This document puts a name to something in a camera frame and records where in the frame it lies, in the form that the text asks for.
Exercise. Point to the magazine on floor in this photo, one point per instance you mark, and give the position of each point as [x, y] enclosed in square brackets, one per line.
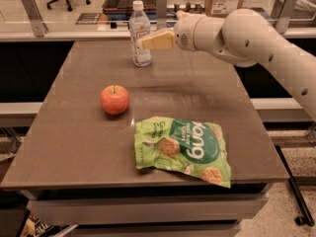
[32, 226]

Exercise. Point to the clear plastic water bottle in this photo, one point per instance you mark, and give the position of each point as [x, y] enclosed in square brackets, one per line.
[139, 27]

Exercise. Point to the metal bracket post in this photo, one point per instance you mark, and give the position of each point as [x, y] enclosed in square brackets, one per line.
[161, 14]
[39, 27]
[283, 12]

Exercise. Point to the black floor stand bar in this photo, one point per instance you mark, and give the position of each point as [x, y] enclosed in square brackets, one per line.
[306, 217]

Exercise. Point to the right metal bracket post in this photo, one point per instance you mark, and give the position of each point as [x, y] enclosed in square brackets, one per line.
[283, 12]

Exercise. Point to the red apple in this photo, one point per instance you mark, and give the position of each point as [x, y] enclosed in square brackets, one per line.
[114, 99]

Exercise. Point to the grey table drawer front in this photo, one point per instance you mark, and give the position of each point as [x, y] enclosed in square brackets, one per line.
[129, 210]

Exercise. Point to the middle metal bracket post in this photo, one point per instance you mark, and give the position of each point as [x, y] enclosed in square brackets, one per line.
[161, 14]

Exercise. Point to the left metal bracket post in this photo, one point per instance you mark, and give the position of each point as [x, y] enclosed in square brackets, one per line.
[39, 27]

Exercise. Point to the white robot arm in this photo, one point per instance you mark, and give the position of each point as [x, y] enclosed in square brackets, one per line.
[244, 38]

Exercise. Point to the green rice chips bag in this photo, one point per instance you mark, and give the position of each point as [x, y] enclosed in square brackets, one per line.
[194, 148]

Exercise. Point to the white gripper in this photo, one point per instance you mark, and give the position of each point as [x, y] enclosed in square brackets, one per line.
[184, 33]

